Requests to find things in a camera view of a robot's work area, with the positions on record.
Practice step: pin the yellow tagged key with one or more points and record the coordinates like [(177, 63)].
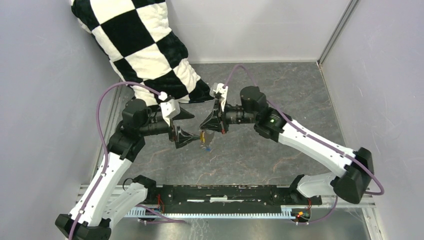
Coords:
[(202, 137)]

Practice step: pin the white slotted cable duct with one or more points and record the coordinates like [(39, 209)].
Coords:
[(284, 213)]

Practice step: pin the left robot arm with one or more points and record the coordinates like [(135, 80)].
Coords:
[(95, 215)]

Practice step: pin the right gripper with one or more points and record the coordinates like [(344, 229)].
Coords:
[(217, 120)]

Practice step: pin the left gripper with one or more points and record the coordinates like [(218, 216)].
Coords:
[(182, 138)]

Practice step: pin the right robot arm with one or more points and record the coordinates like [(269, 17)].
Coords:
[(351, 170)]

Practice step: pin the black white checkered blanket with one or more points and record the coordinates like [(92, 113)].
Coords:
[(142, 48)]

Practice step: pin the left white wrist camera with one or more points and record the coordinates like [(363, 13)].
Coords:
[(170, 108)]

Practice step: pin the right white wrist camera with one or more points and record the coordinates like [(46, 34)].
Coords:
[(220, 91)]

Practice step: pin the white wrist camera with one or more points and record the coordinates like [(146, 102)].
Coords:
[(220, 91), (170, 108)]

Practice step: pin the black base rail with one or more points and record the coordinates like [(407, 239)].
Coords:
[(226, 199)]

